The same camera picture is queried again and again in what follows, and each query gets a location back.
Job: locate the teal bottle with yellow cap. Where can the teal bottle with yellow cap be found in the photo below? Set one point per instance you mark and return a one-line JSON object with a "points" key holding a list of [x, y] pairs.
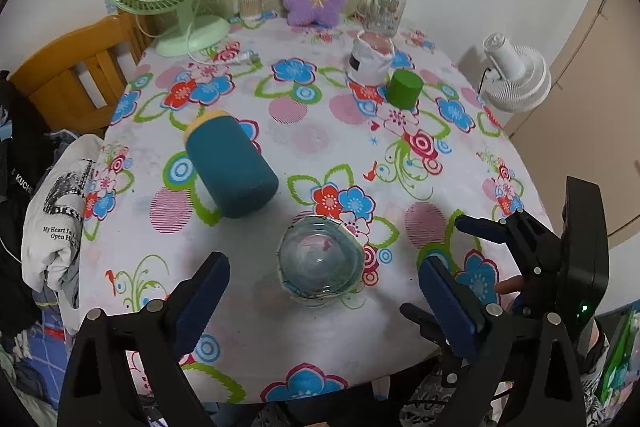
{"points": [[232, 167]]}

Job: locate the floral tablecloth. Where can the floral tablecloth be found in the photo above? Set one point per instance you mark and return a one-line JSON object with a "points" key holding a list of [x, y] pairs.
{"points": [[310, 137]]}

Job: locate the glass jar with lid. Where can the glass jar with lid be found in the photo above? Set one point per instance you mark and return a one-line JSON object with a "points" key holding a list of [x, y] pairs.
{"points": [[387, 9]]}

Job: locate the wooden chair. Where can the wooden chair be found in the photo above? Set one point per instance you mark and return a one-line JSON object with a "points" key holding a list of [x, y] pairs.
{"points": [[60, 72]]}

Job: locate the clear glass cup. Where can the clear glass cup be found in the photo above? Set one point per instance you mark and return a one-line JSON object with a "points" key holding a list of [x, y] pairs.
{"points": [[320, 262]]}

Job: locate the white desk fan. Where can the white desk fan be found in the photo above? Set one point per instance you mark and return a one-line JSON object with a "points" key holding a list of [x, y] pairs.
{"points": [[520, 77]]}

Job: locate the small white tube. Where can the small white tube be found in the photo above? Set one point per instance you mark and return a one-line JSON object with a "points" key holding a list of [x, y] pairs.
{"points": [[247, 56]]}

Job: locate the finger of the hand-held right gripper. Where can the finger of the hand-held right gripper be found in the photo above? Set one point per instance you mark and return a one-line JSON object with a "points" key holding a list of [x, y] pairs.
{"points": [[417, 317], [530, 242]]}

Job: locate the beige cabinet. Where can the beige cabinet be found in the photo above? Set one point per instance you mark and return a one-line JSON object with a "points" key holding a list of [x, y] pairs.
{"points": [[595, 72]]}

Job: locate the white printed t-shirt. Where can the white printed t-shirt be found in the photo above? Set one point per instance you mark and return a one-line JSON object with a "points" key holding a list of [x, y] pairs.
{"points": [[55, 227]]}

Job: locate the green packet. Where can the green packet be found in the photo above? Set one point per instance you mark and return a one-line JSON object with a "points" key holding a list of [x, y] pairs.
{"points": [[622, 357]]}

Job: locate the dark jacket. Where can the dark jacket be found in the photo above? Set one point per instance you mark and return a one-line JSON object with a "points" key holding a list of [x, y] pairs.
{"points": [[17, 157]]}

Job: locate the cotton swab container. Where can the cotton swab container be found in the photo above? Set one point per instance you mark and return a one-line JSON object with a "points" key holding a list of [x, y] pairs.
{"points": [[250, 6]]}

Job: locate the green cup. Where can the green cup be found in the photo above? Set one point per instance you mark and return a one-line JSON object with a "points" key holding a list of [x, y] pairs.
{"points": [[404, 89]]}

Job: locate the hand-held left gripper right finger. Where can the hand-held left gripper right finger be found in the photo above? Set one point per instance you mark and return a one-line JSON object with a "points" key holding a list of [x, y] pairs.
{"points": [[447, 302]]}

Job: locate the blue plaid cloth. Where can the blue plaid cloth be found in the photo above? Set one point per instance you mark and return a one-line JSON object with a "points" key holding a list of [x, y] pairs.
{"points": [[40, 357]]}

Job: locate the white cloth pouch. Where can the white cloth pouch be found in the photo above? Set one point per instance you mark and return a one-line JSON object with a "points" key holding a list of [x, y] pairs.
{"points": [[369, 62]]}

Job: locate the person's right hand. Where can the person's right hand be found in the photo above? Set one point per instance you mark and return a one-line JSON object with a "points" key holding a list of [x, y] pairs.
{"points": [[511, 285]]}

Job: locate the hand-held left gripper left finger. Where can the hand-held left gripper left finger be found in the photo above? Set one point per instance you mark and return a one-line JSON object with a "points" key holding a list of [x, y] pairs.
{"points": [[202, 294]]}

